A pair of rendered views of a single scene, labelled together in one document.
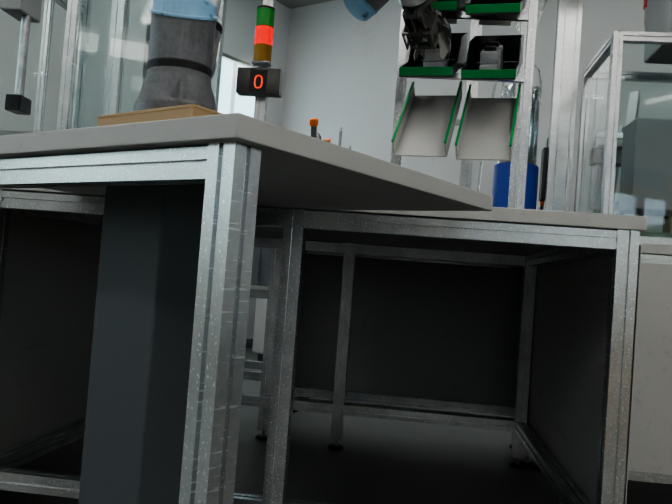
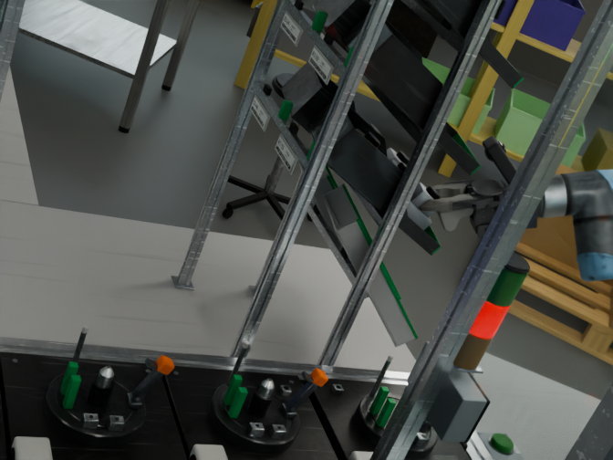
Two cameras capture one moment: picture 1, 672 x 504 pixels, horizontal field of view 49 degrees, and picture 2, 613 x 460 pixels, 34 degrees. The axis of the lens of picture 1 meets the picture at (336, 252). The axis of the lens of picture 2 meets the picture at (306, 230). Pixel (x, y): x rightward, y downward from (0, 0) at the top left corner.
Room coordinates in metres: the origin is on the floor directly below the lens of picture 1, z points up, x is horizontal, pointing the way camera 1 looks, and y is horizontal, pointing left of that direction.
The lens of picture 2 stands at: (2.90, 1.02, 1.88)
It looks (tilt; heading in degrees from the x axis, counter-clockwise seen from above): 25 degrees down; 234
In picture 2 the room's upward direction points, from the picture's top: 23 degrees clockwise
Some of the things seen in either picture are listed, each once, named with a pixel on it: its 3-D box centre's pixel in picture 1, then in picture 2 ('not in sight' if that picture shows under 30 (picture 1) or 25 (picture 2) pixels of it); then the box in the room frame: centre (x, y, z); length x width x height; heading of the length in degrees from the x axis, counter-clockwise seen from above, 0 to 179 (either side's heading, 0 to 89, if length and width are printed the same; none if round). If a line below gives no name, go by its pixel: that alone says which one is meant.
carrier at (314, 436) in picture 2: not in sight; (261, 399); (2.14, 0.04, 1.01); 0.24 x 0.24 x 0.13; 83
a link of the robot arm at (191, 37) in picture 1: (183, 33); not in sight; (1.34, 0.31, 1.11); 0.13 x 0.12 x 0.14; 8
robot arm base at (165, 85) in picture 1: (177, 94); not in sight; (1.33, 0.31, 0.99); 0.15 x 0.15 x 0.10
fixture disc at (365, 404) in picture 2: not in sight; (397, 424); (1.89, 0.07, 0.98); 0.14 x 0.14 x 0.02
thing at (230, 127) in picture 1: (191, 179); not in sight; (1.37, 0.28, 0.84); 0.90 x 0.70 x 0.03; 54
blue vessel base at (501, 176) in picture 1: (513, 203); not in sight; (2.61, -0.62, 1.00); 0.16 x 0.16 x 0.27
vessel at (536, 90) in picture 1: (519, 113); not in sight; (2.61, -0.62, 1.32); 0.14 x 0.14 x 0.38
